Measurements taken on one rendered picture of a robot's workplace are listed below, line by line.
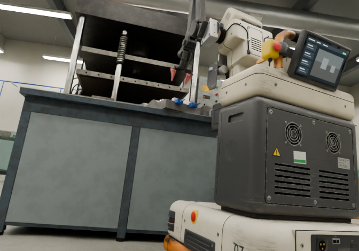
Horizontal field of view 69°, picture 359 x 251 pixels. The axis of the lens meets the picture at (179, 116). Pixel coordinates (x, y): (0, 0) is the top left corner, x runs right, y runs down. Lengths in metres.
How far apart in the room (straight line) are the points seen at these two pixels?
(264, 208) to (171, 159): 0.90
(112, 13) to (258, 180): 2.29
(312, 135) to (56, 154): 1.32
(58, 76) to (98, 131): 7.92
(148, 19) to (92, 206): 1.87
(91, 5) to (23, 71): 7.31
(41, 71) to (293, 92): 9.14
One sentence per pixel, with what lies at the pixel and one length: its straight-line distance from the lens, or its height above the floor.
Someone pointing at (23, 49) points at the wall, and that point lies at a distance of 10.29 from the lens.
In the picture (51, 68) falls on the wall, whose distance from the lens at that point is 9.71.
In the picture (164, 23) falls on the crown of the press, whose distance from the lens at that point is 2.83.
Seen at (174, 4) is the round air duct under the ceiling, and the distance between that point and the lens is 5.49.
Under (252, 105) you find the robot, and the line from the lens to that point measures 0.94.
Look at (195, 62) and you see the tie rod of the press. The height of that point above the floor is 1.55.
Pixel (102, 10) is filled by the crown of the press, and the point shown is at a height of 1.88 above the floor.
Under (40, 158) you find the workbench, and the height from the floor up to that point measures 0.41.
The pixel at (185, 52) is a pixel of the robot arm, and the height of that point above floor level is 1.15.
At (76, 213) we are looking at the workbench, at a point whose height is 0.13.
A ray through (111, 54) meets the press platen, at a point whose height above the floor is 1.51.
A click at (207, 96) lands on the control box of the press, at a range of 2.81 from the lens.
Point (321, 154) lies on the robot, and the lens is 1.12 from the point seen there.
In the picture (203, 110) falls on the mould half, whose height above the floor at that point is 0.85.
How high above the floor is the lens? 0.38
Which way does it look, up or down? 13 degrees up
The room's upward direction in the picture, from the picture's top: 6 degrees clockwise
